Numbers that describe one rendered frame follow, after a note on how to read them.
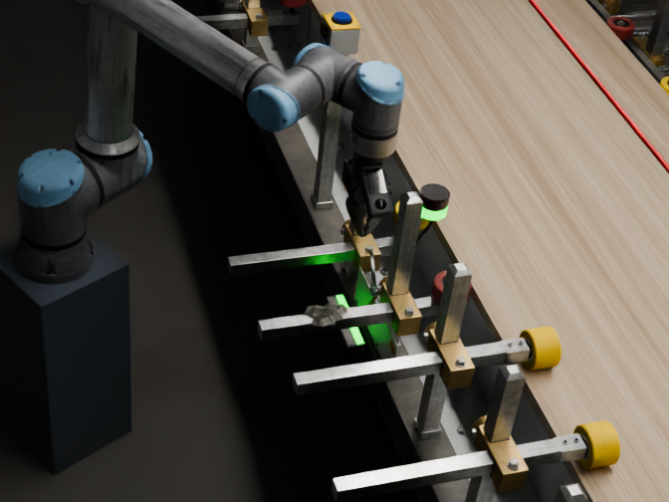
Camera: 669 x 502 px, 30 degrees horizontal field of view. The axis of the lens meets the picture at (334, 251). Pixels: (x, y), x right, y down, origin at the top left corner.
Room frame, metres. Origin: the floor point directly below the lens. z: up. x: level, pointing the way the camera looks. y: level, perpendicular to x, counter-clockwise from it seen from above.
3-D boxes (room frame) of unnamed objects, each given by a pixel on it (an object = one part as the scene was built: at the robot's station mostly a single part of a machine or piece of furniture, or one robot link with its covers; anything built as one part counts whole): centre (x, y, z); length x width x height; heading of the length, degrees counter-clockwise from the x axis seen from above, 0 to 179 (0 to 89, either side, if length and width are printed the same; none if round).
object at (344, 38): (2.45, 0.05, 1.18); 0.07 x 0.07 x 0.08; 21
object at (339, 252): (2.14, 0.02, 0.80); 0.44 x 0.03 x 0.04; 111
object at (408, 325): (1.95, -0.15, 0.84); 0.14 x 0.06 x 0.05; 21
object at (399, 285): (1.97, -0.14, 0.88); 0.04 x 0.04 x 0.48; 21
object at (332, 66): (2.05, 0.05, 1.32); 0.12 x 0.12 x 0.09; 57
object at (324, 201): (2.45, 0.05, 0.92); 0.05 x 0.05 x 0.45; 21
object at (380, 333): (1.99, -0.11, 0.75); 0.26 x 0.01 x 0.10; 21
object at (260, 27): (3.12, 0.31, 0.82); 0.14 x 0.06 x 0.05; 21
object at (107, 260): (2.24, 0.66, 0.30); 0.25 x 0.25 x 0.60; 48
